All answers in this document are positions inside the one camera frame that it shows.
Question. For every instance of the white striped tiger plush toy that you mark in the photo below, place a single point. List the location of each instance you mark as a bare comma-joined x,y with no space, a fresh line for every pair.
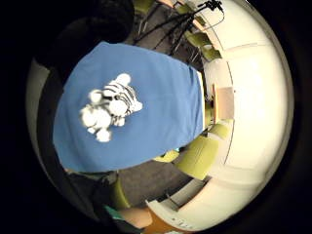
112,105

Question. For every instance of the black tripod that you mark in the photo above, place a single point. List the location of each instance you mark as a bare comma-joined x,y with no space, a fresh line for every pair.
177,27

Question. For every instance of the blue tablecloth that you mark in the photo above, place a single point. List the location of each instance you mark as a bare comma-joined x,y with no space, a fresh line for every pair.
162,107

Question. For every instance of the large green chair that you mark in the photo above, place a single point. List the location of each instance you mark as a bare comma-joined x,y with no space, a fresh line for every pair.
198,157

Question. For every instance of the person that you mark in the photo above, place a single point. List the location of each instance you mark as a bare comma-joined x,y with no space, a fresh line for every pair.
87,191

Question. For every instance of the black camera on tripod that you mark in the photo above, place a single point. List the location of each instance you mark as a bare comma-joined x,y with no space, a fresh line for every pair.
214,4

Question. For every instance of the light wooden board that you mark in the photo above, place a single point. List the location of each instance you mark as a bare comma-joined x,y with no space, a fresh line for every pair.
224,102

